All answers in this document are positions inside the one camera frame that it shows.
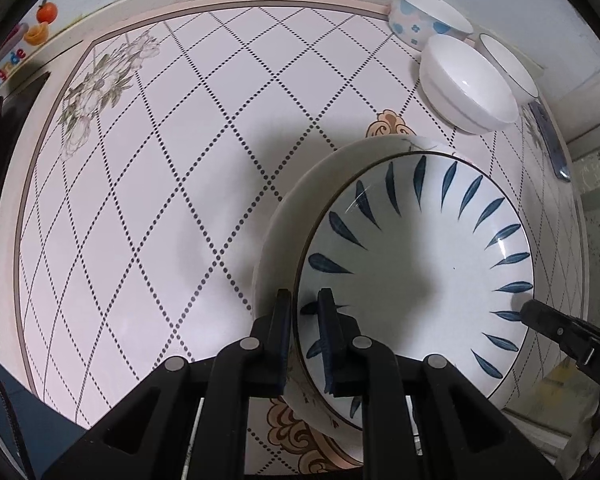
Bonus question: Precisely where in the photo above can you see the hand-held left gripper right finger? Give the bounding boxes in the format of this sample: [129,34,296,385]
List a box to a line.
[317,288,564,480]

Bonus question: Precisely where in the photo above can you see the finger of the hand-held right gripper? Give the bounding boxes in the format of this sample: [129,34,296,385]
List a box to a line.
[520,300,600,362]

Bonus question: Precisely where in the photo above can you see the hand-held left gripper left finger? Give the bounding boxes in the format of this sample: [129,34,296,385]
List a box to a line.
[42,288,294,480]

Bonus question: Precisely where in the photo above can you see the large blue leaf pattern bowl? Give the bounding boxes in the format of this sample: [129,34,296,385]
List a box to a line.
[252,135,536,432]

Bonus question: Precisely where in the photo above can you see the blue patterned ceramic spoon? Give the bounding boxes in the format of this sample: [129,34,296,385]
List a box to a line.
[529,101,573,182]

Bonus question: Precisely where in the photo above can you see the plain white bowl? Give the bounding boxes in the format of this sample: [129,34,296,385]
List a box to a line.
[419,34,520,135]

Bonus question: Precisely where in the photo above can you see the white bowl thin dark rim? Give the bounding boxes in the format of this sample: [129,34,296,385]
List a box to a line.
[477,33,540,107]

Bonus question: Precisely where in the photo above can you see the dark flat panel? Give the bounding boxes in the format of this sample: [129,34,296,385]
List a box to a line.
[0,72,52,310]

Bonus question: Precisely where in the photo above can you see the white bowl blue flower print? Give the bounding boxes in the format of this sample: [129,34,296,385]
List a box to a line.
[389,0,475,52]

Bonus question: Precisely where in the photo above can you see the halved orange wall sticker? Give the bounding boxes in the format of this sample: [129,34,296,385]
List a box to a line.
[23,23,50,47]

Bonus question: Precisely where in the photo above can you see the orange fruit wall sticker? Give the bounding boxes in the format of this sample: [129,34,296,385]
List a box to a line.
[35,0,59,25]

